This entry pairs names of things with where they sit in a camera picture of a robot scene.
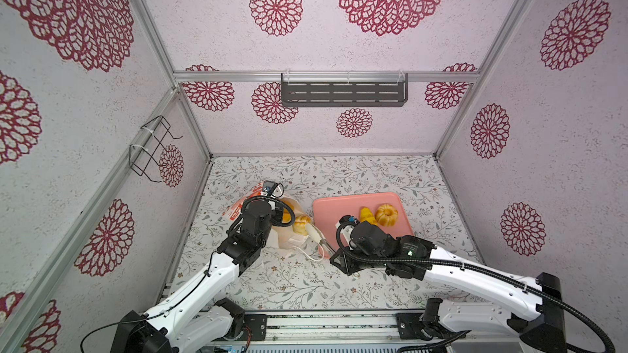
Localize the grey slotted wall shelf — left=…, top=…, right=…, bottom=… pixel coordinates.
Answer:
left=280, top=73, right=408, bottom=108

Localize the white floral paper bag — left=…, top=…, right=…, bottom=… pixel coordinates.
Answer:
left=223, top=182, right=325, bottom=262

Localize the orange bundt fake bread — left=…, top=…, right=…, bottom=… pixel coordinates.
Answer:
left=375, top=204, right=398, bottom=227

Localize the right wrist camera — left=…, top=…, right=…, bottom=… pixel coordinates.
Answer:
left=340, top=215, right=359, bottom=248

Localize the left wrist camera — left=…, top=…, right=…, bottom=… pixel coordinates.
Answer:
left=261, top=181, right=285, bottom=199

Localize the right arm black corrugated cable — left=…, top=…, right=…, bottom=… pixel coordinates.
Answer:
left=335, top=220, right=617, bottom=353

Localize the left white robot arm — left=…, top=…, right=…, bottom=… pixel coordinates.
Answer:
left=111, top=196, right=283, bottom=352

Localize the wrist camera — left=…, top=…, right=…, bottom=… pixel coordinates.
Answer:
left=261, top=181, right=285, bottom=199
left=340, top=215, right=359, bottom=248

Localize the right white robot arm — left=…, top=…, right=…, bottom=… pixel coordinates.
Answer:
left=306, top=216, right=567, bottom=352

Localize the yellow fake bread roll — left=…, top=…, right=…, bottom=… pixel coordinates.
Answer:
left=292, top=215, right=312, bottom=236

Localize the pink plastic tray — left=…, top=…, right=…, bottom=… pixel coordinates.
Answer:
left=312, top=192, right=414, bottom=259

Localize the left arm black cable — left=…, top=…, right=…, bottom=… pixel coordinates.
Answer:
left=79, top=249, right=217, bottom=353

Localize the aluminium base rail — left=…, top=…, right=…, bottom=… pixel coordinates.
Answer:
left=195, top=308, right=492, bottom=353

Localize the black wire wall rack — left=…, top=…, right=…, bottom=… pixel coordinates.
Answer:
left=128, top=115, right=185, bottom=187

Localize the yellow croissant fake bread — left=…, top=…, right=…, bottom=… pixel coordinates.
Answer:
left=360, top=207, right=378, bottom=226

